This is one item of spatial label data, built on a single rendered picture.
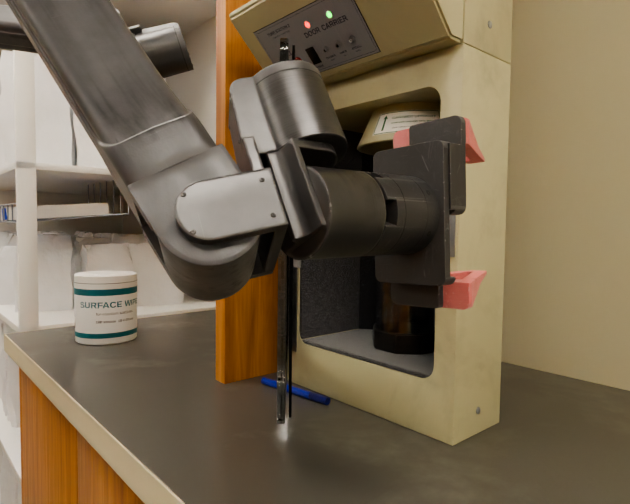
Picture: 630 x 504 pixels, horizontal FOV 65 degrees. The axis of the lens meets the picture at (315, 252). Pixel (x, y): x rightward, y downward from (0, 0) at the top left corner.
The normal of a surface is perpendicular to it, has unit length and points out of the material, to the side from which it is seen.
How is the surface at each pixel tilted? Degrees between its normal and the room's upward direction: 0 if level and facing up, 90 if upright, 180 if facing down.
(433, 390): 90
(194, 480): 0
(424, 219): 95
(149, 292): 80
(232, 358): 90
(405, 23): 135
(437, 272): 91
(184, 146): 64
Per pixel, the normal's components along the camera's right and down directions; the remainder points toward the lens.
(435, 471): 0.01, -1.00
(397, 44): -0.54, 0.73
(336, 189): 0.60, -0.38
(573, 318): -0.75, 0.03
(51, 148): 0.29, 0.11
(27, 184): 0.66, 0.05
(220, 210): 0.18, -0.36
